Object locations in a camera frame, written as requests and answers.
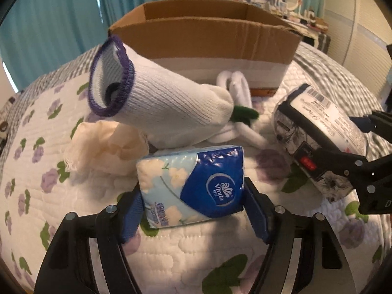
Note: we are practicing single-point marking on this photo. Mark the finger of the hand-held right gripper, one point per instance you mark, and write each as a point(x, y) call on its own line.
point(364, 123)
point(333, 159)

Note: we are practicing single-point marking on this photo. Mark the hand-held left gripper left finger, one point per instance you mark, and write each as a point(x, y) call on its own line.
point(131, 217)

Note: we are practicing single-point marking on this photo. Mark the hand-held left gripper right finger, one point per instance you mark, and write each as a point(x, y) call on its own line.
point(258, 214)

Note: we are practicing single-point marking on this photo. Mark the floral wet wipes packet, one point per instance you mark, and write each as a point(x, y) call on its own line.
point(324, 113)

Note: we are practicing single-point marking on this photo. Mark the blue tissue packet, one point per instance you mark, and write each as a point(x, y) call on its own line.
point(190, 186)

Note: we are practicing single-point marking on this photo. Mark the brown cardboard box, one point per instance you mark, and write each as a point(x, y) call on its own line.
point(199, 36)

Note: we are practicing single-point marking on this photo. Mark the cream gauze cloth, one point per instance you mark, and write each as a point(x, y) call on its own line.
point(101, 147)

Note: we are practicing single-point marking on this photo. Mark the green fuzzy stick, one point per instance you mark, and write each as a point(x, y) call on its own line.
point(245, 111)

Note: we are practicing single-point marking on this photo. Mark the white wardrobe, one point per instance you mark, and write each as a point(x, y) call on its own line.
point(358, 15)

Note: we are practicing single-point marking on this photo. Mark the cluttered dressing table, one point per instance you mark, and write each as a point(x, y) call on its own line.
point(306, 21)

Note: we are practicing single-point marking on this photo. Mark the white sock with purple cuff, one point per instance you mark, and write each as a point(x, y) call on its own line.
point(183, 104)

